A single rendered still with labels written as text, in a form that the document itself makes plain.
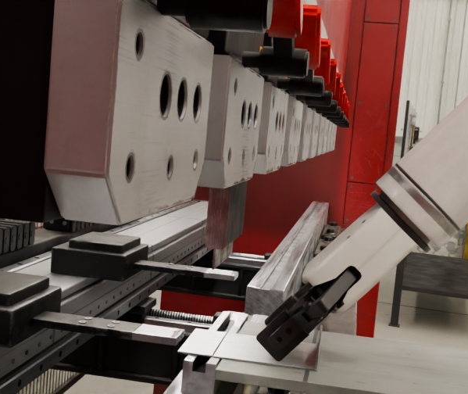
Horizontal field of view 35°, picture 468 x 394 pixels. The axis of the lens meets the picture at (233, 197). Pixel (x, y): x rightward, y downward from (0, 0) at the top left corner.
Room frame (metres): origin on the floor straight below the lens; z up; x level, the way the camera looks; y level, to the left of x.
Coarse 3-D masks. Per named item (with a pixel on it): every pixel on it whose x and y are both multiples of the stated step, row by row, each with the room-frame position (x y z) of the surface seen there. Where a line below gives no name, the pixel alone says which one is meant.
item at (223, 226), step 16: (224, 192) 0.69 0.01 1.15; (240, 192) 0.74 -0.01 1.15; (208, 208) 0.69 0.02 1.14; (224, 208) 0.69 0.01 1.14; (240, 208) 0.75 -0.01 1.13; (208, 224) 0.69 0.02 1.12; (224, 224) 0.69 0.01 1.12; (240, 224) 0.76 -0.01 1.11; (208, 240) 0.69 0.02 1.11; (224, 240) 0.69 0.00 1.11; (224, 256) 0.74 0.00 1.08
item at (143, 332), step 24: (0, 288) 0.73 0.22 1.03; (24, 288) 0.74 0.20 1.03; (48, 288) 0.80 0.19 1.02; (0, 312) 0.70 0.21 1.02; (24, 312) 0.72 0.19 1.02; (48, 312) 0.77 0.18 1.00; (0, 336) 0.70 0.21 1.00; (24, 336) 0.72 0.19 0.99; (120, 336) 0.72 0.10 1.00; (144, 336) 0.72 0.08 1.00; (168, 336) 0.72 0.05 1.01
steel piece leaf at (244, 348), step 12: (228, 336) 0.75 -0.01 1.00; (240, 336) 0.75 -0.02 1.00; (252, 336) 0.75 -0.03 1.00; (228, 348) 0.71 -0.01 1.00; (240, 348) 0.71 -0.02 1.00; (252, 348) 0.71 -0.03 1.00; (300, 348) 0.73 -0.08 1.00; (312, 348) 0.73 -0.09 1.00; (240, 360) 0.67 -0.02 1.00; (252, 360) 0.67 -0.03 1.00; (264, 360) 0.68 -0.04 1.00; (276, 360) 0.68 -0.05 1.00; (288, 360) 0.68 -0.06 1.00; (300, 360) 0.69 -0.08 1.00; (312, 360) 0.69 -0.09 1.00
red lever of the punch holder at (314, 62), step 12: (312, 12) 0.61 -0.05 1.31; (312, 24) 0.61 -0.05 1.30; (300, 36) 0.62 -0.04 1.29; (312, 36) 0.62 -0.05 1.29; (312, 48) 0.63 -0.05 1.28; (312, 60) 0.64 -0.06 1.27; (312, 72) 0.65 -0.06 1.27; (288, 84) 0.67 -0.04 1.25; (300, 84) 0.67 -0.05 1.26; (312, 84) 0.66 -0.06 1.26
